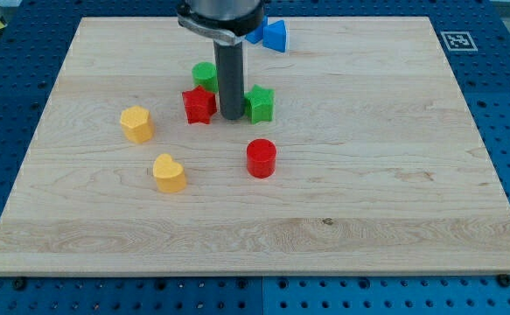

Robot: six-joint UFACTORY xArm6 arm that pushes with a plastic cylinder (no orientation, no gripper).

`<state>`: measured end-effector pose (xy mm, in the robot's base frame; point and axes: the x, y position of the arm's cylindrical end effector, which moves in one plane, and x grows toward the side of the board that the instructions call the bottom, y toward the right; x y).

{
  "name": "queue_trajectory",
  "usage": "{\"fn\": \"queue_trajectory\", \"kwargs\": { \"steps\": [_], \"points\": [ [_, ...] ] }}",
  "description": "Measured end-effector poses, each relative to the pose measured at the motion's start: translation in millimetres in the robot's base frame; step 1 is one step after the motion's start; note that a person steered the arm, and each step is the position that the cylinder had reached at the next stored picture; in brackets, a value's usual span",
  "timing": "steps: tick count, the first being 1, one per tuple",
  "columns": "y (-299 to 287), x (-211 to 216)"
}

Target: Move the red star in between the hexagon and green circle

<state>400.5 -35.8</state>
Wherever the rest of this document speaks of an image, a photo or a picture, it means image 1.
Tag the red star block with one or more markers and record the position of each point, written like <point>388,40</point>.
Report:
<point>200,105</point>

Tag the light wooden board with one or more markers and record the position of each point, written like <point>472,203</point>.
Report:
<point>372,164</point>

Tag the green star block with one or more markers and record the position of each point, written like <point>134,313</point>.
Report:
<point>259,104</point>

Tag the white fiducial marker tag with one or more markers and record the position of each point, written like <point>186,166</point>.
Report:
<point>458,41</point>

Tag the green cylinder block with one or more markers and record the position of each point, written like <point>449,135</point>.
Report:
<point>205,74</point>

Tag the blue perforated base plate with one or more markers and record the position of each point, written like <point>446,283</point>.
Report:
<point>33,46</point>

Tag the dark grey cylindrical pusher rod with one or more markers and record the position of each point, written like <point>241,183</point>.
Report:
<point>229,67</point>

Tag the blue triangle block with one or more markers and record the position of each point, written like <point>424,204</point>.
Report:
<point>275,36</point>

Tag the red cylinder block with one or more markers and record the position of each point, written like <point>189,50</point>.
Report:
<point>261,158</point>

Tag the blue block behind arm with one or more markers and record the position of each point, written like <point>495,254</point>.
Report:
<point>256,35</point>

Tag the yellow hexagon block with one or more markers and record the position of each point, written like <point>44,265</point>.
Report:
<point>137,124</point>

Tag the yellow heart block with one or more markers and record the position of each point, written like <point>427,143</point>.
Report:
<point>169,175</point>

